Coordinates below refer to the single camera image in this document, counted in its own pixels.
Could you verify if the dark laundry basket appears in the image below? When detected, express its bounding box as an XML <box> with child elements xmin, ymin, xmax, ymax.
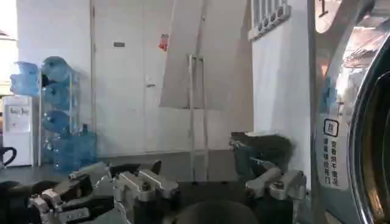
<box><xmin>230</xmin><ymin>130</ymin><xmax>295</xmax><ymax>179</ymax></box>

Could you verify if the grey dryer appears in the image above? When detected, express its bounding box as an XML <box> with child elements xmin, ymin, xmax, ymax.
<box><xmin>307</xmin><ymin>0</ymin><xmax>390</xmax><ymax>224</ymax></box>

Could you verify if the white door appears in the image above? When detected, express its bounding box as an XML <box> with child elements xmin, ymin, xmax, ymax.
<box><xmin>90</xmin><ymin>0</ymin><xmax>165</xmax><ymax>156</ymax></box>

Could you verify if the blue water jug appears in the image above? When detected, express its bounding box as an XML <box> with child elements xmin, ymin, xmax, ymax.
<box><xmin>9</xmin><ymin>60</ymin><xmax>41</xmax><ymax>97</ymax></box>
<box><xmin>52</xmin><ymin>124</ymin><xmax>98</xmax><ymax>172</ymax></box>

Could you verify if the white window grille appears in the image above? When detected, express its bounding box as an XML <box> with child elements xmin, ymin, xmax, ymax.
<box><xmin>247</xmin><ymin>0</ymin><xmax>293</xmax><ymax>41</ymax></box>

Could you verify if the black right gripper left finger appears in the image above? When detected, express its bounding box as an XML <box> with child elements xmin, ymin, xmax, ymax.
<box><xmin>112</xmin><ymin>160</ymin><xmax>181</xmax><ymax>224</ymax></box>

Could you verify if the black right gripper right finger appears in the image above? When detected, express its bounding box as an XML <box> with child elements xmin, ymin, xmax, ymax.
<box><xmin>244</xmin><ymin>158</ymin><xmax>308</xmax><ymax>202</ymax></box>

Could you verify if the black cable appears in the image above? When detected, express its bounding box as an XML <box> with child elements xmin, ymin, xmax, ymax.
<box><xmin>0</xmin><ymin>146</ymin><xmax>18</xmax><ymax>169</ymax></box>

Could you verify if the metal rack with water jugs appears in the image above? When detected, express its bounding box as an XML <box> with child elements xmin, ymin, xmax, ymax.
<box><xmin>37</xmin><ymin>55</ymin><xmax>80</xmax><ymax>167</ymax></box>

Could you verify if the metal frame stand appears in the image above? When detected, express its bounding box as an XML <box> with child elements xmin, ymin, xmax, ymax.
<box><xmin>187</xmin><ymin>54</ymin><xmax>210</xmax><ymax>184</ymax></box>

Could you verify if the white label with black print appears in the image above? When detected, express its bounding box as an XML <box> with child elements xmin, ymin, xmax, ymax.
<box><xmin>319</xmin><ymin>117</ymin><xmax>349</xmax><ymax>191</ymax></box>

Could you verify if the red sticker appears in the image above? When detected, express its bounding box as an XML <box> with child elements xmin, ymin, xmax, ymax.
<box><xmin>158</xmin><ymin>33</ymin><xmax>170</xmax><ymax>52</ymax></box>

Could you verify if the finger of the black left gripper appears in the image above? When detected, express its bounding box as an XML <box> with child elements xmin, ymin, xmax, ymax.
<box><xmin>56</xmin><ymin>195</ymin><xmax>115</xmax><ymax>223</ymax></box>
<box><xmin>68</xmin><ymin>161</ymin><xmax>141</xmax><ymax>183</ymax></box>

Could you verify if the round glass dryer door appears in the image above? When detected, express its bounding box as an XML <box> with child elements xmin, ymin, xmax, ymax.
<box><xmin>346</xmin><ymin>36</ymin><xmax>390</xmax><ymax>224</ymax></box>

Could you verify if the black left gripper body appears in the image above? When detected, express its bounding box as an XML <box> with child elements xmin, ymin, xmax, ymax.
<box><xmin>52</xmin><ymin>174</ymin><xmax>94</xmax><ymax>202</ymax></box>

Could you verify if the white water dispenser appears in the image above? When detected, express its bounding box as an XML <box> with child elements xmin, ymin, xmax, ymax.
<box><xmin>2</xmin><ymin>95</ymin><xmax>34</xmax><ymax>167</ymax></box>

